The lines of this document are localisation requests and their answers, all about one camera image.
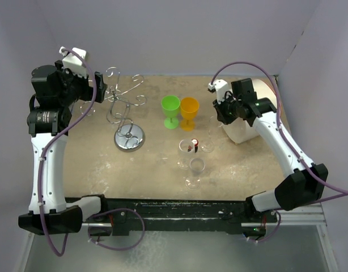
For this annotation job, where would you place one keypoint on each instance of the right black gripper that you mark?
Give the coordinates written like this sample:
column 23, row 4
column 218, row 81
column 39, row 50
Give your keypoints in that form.
column 221, row 115

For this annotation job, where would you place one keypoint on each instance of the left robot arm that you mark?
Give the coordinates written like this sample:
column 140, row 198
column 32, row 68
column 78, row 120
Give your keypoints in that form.
column 56, row 89

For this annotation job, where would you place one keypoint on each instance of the clear glass with red item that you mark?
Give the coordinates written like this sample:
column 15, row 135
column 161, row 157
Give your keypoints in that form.
column 186, row 152

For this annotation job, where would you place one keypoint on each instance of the clear wine glass front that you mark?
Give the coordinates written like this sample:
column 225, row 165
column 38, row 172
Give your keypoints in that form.
column 197, row 167

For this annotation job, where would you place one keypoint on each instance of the small red capped bottle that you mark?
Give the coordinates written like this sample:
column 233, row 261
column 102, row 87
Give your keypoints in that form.
column 195, row 142

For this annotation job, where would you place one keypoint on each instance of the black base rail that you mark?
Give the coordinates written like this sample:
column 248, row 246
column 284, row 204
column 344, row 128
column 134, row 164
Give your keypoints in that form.
column 180, row 216

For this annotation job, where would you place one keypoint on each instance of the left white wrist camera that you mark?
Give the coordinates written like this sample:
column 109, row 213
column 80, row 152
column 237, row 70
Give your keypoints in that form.
column 73, row 63

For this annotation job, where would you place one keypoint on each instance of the orange plastic wine glass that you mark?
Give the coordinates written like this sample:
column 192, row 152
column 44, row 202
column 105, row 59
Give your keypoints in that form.
column 189, row 107

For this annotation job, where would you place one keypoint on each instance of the clear wine glass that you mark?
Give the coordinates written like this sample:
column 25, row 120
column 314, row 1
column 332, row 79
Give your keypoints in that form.
column 197, row 167
column 214, row 132

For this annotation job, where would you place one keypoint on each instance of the green plastic wine glass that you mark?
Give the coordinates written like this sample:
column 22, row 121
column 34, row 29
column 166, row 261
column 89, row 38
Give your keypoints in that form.
column 170, row 107

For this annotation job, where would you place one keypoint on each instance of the silver wire glass rack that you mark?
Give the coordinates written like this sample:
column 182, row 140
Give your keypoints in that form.
column 128, row 136

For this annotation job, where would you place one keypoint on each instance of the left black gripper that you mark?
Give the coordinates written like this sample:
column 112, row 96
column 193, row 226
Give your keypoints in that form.
column 65, row 73

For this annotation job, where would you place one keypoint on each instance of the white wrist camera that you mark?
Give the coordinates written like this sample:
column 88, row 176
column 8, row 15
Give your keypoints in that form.
column 73, row 63
column 220, row 87

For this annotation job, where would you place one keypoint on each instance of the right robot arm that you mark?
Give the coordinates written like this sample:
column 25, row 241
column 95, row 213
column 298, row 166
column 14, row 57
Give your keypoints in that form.
column 248, row 108

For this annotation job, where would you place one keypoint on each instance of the white cylindrical container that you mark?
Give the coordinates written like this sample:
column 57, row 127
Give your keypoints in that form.
column 239, row 131

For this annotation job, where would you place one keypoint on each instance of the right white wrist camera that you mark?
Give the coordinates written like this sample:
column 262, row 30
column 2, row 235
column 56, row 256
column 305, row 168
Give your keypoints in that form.
column 220, row 87

